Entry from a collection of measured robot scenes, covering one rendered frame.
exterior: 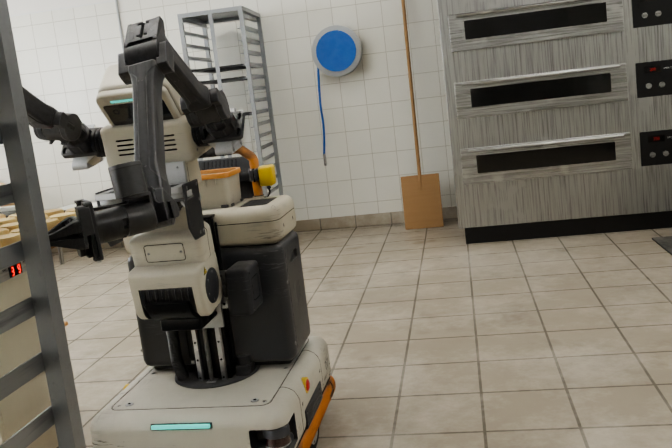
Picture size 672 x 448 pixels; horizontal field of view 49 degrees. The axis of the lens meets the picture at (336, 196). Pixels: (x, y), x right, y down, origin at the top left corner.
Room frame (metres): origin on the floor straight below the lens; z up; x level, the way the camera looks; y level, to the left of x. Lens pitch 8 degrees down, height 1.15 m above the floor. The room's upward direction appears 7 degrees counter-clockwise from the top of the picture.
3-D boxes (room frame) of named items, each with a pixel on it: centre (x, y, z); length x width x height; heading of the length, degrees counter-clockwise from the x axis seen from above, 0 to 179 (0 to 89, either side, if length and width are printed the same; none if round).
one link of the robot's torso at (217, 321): (2.15, 0.43, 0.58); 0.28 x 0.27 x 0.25; 78
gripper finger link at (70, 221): (1.22, 0.46, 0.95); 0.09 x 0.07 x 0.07; 123
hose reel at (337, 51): (5.97, -0.14, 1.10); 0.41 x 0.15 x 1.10; 80
